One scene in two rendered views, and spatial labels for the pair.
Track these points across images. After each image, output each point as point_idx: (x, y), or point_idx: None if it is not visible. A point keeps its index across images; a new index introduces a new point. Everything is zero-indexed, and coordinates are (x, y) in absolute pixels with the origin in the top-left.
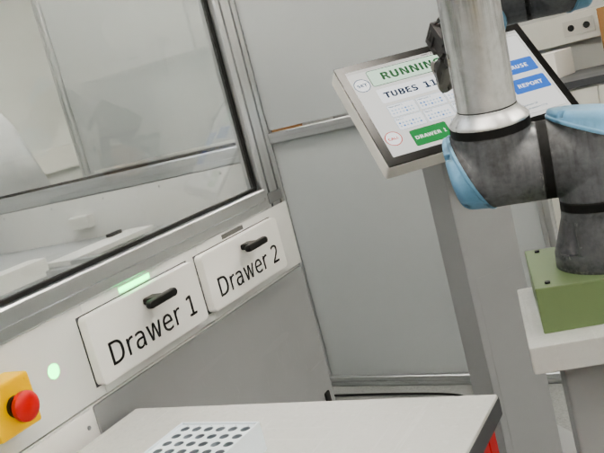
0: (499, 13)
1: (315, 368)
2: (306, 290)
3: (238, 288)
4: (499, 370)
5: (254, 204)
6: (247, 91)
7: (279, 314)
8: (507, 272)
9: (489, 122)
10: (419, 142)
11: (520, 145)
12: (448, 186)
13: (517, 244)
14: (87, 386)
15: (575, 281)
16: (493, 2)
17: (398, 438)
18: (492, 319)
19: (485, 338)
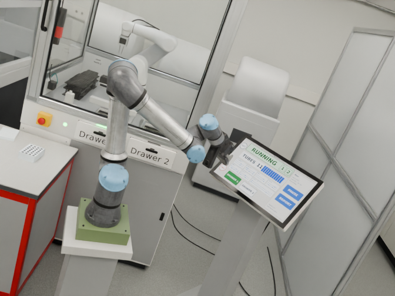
0: (113, 125)
1: (164, 203)
2: (178, 182)
3: (140, 156)
4: (210, 273)
5: (173, 144)
6: (199, 114)
7: (157, 177)
8: (234, 251)
9: (102, 151)
10: (226, 175)
11: (103, 164)
12: (237, 203)
13: (244, 248)
14: (72, 134)
15: (81, 205)
16: (111, 121)
17: (23, 178)
18: (220, 258)
19: (214, 260)
